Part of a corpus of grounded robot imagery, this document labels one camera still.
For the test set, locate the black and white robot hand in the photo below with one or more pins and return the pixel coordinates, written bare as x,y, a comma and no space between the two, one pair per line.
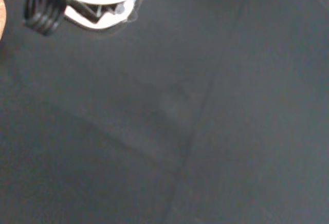
43,16

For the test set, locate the black bench cloth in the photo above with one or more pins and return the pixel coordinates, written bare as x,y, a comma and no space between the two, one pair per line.
180,131

